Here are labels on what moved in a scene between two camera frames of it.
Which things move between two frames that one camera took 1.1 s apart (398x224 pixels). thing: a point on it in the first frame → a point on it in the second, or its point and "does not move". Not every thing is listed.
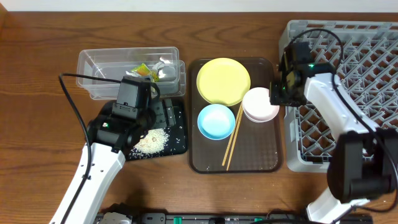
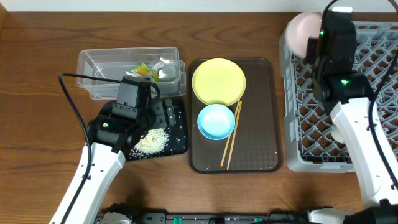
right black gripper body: (278, 94) → (311, 50)
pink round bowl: (257, 106) → (300, 28)
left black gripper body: (168, 112) does not move
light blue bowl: (216, 122) does not move
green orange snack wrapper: (142, 70) does not move
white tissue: (157, 67) does not move
